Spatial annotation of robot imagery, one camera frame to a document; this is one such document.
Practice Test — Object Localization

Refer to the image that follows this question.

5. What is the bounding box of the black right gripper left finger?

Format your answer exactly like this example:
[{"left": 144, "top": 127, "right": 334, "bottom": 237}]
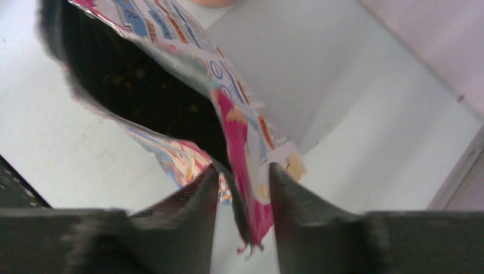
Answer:
[{"left": 1, "top": 167, "right": 219, "bottom": 273}]

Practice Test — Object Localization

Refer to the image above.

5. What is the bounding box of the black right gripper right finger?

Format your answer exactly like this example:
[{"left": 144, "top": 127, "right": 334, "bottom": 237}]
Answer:
[{"left": 269, "top": 163, "right": 483, "bottom": 273}]

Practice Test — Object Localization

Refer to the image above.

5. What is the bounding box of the colourful cat food bag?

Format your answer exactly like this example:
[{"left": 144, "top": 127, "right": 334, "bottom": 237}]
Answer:
[{"left": 38, "top": 1, "right": 305, "bottom": 253}]

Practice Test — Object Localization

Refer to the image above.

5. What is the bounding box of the pink double pet feeder base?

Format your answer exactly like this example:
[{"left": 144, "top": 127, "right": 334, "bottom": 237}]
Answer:
[{"left": 191, "top": 0, "right": 236, "bottom": 9}]

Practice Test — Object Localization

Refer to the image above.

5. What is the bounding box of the aluminium corner post right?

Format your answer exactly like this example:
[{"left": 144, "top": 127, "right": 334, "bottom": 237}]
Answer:
[{"left": 426, "top": 126, "right": 483, "bottom": 211}]

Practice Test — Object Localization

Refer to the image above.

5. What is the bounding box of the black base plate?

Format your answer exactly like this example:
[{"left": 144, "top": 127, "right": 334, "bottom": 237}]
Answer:
[{"left": 0, "top": 156, "right": 51, "bottom": 209}]

